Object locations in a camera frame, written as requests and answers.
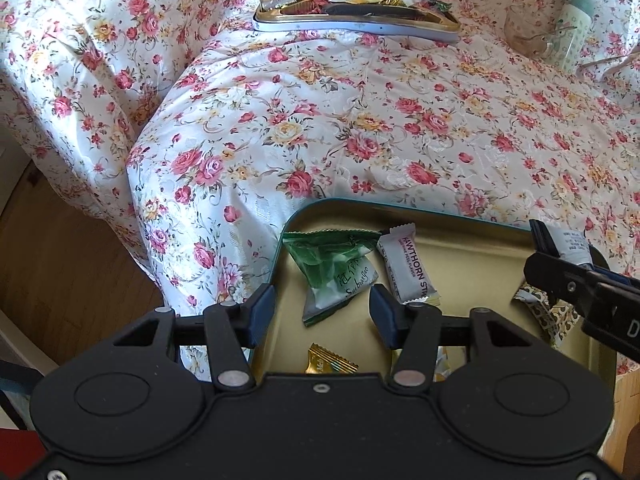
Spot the grey hawthorn strip packet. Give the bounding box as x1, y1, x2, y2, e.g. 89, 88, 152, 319
376, 223, 439, 304

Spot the leopard pattern candy packet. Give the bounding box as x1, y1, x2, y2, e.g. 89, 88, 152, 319
513, 282, 579, 349

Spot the thin metal stick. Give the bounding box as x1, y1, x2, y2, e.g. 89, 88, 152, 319
578, 51, 639, 70

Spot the white black text packet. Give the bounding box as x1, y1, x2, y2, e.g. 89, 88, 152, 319
547, 226, 593, 268

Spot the snack-filled tin lid tray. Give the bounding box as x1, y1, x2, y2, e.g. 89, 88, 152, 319
253, 0, 461, 44

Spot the mint green thermos bottle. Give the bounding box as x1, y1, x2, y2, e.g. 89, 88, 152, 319
547, 0, 594, 74

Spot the green Suibianguo packet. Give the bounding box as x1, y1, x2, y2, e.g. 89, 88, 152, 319
282, 229, 381, 327

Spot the yellow olive snack packet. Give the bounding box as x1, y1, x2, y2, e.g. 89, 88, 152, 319
433, 347, 466, 382

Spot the metal spoon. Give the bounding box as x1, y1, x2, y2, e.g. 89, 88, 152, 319
518, 26, 575, 42

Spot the gold foil candy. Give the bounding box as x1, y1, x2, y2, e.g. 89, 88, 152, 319
305, 344, 359, 375

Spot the floral sofa cover cloth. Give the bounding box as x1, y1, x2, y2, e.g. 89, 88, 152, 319
0, 0, 640, 380

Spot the clear glass cup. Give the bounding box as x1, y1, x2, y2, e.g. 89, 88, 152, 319
503, 6, 553, 60

